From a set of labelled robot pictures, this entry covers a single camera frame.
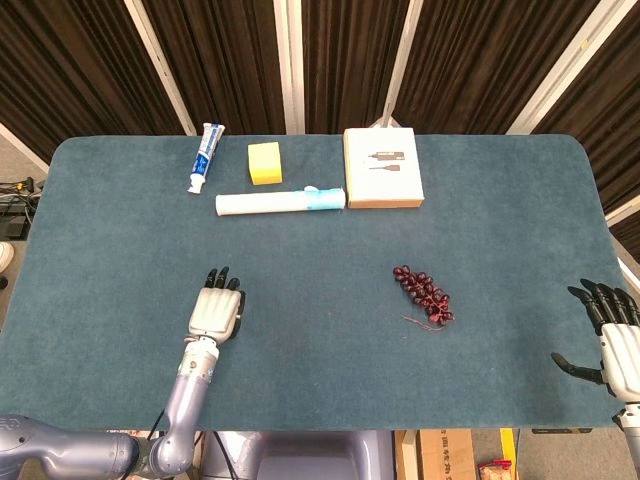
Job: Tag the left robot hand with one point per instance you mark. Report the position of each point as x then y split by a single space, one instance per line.
215 312

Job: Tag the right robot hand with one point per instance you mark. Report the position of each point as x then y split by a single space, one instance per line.
620 345

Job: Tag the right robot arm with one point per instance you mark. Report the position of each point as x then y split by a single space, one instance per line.
631 420

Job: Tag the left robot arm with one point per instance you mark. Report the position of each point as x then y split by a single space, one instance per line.
190 400

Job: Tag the white paper roll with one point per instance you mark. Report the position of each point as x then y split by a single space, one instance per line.
260 203

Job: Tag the blue velvet table cloth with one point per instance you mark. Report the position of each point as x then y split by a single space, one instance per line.
320 250

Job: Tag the yellow strip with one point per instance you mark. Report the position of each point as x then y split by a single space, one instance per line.
508 444

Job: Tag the blue white toothpaste tube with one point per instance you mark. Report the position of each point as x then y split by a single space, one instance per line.
205 157

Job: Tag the yellow sponge block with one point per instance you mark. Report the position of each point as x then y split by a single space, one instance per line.
265 162

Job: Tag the red snack packet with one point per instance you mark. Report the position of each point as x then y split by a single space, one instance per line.
495 471

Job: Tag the dark red grape bunch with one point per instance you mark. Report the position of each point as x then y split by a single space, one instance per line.
425 295

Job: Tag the brown cardboard carton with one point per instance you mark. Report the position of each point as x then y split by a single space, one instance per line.
440 455

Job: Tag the flat cardboard box white lid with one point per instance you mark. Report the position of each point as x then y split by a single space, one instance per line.
382 167

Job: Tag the dark brown curtain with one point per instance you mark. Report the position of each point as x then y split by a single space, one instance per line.
235 60

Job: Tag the white frame post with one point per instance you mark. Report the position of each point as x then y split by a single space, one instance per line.
160 65
565 65
406 55
291 65
625 210

